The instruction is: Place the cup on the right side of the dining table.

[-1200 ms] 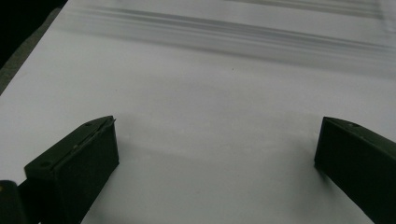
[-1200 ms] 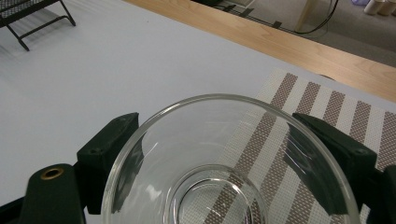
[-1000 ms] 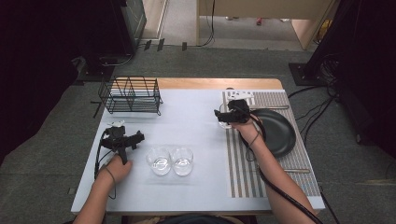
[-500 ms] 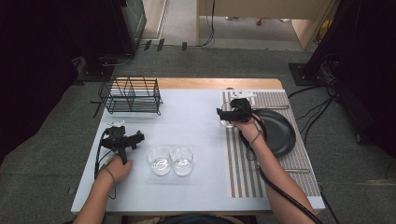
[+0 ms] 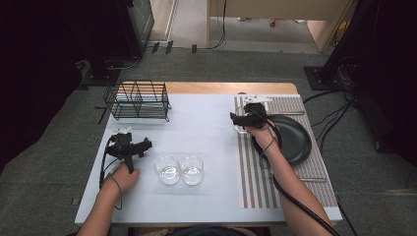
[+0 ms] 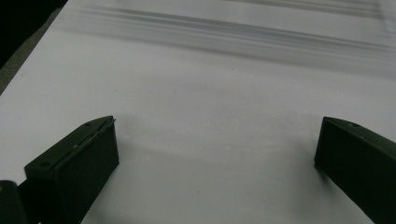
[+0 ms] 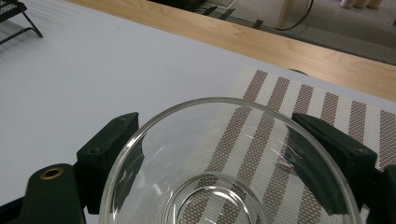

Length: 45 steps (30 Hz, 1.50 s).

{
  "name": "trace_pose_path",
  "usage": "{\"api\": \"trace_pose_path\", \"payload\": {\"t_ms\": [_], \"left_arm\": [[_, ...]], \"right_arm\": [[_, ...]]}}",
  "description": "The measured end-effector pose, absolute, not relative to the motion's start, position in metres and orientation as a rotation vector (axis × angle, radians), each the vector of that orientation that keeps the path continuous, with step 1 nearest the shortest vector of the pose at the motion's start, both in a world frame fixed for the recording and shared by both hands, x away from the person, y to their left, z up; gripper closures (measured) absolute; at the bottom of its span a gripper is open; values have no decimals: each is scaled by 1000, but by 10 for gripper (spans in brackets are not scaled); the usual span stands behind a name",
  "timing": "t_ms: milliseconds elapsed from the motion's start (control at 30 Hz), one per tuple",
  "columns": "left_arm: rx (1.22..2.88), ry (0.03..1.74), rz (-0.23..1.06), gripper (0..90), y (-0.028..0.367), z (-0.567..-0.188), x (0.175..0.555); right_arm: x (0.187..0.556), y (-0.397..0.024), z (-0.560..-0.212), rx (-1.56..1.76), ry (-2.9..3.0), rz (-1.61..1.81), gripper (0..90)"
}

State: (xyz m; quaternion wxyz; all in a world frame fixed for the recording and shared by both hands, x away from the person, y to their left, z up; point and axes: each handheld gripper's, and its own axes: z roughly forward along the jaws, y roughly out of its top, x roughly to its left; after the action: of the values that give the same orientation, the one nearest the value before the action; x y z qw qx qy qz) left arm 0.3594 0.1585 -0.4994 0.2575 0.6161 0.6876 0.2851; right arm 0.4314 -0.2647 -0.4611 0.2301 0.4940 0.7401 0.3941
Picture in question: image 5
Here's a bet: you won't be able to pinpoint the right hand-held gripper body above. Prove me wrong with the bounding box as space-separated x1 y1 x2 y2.
241 93 273 130

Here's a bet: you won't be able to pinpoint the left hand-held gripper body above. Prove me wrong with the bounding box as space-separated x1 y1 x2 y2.
104 126 146 174

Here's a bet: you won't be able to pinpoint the person's right hand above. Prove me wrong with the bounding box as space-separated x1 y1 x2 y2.
245 122 281 155

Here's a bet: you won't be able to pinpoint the person's left hand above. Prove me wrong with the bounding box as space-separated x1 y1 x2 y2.
103 162 141 195

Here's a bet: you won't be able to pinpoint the white table cover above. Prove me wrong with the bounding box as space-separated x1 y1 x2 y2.
74 92 344 228

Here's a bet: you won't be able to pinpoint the black round plate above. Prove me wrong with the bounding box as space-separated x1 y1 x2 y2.
251 114 313 167

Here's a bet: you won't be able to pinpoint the striped woven placemat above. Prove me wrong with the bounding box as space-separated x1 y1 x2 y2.
232 94 339 209

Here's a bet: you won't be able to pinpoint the black stand base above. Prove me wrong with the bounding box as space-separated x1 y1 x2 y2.
303 65 345 91

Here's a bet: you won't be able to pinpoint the silver cutlery piece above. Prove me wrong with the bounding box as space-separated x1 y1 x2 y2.
299 176 328 184

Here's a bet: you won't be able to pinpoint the person's dark clothing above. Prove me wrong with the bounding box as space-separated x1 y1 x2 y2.
163 225 250 236

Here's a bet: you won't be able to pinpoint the light wooden desk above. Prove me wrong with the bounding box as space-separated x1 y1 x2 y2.
206 0 359 54

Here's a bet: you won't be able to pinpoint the black curtain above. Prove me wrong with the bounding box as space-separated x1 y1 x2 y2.
0 0 146 175
323 0 417 169

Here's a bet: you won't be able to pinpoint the dark glass-front cabinet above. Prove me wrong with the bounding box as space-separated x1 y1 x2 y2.
125 0 155 58

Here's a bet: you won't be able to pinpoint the left hand-held gripper cable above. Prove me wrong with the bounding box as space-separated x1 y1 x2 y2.
96 137 120 190

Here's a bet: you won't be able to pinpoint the hand-held gripper cable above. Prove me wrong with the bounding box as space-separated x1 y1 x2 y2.
249 107 342 236
96 137 120 190

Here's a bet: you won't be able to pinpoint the grey wrist strap cord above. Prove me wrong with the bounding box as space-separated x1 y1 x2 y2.
259 137 277 170
107 175 124 210

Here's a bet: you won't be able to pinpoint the black wire rack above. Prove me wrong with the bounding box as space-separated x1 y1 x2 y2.
102 80 173 123

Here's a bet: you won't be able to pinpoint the black floor cables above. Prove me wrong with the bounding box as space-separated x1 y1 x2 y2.
302 55 362 155

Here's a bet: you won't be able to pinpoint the black hanging cable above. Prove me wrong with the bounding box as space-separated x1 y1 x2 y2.
206 0 228 51

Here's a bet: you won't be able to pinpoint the right hand-held gripper cable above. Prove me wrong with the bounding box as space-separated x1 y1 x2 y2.
249 107 342 236

